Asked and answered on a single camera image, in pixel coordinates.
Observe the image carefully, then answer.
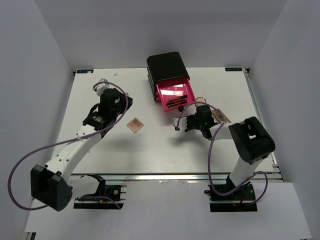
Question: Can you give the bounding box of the long brown eyeshadow palette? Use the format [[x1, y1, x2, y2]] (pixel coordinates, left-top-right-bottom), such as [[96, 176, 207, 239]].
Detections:
[[211, 108, 231, 123]]

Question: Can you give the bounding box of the round powder jar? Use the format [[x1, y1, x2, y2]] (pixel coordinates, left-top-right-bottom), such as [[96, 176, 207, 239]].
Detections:
[[196, 97, 207, 103]]

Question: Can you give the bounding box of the square brown eyeshadow palette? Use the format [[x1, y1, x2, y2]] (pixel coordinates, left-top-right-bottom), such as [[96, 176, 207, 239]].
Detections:
[[127, 117, 144, 133]]

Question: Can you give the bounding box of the pink top drawer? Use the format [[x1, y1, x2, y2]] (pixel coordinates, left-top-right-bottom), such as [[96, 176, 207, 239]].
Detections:
[[156, 77, 196, 112]]

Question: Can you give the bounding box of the orange lip gloss tube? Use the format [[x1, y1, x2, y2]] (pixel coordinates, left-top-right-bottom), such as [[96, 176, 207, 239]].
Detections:
[[168, 94, 188, 102]]

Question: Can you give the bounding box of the dark red lip gloss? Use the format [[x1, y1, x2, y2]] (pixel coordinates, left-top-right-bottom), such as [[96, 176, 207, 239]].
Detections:
[[166, 98, 188, 108]]

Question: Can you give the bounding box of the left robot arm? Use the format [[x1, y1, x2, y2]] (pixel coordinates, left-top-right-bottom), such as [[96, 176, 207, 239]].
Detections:
[[30, 88, 133, 212]]

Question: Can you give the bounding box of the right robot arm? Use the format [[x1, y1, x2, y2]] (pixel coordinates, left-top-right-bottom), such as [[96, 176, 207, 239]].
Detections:
[[182, 105, 276, 200]]

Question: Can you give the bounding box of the blue label left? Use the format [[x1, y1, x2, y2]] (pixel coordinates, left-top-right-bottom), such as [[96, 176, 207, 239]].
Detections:
[[76, 69, 94, 74]]

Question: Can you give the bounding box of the blue label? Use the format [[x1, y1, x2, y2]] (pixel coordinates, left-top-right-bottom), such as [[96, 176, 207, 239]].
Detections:
[[76, 69, 94, 74], [224, 67, 243, 72]]

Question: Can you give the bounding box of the blue label right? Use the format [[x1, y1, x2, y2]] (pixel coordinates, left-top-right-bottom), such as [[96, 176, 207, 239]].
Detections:
[[224, 67, 243, 72]]

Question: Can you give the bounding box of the black drawer cabinet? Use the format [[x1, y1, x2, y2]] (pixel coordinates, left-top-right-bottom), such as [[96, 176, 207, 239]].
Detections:
[[146, 51, 190, 100]]

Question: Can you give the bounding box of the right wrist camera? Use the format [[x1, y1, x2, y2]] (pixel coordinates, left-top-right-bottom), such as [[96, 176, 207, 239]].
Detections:
[[172, 116, 187, 131]]

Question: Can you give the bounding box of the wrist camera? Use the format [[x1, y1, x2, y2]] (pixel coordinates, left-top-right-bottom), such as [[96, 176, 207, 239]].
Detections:
[[172, 116, 187, 131], [94, 78, 111, 97]]

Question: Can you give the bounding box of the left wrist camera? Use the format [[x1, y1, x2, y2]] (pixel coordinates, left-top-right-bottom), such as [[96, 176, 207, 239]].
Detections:
[[94, 78, 111, 97]]

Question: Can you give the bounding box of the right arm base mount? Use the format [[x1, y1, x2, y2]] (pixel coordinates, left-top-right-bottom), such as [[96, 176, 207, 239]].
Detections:
[[204, 183, 258, 213]]

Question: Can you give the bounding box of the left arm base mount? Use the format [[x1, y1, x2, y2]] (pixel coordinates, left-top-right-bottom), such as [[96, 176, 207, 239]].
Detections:
[[69, 174, 127, 210]]

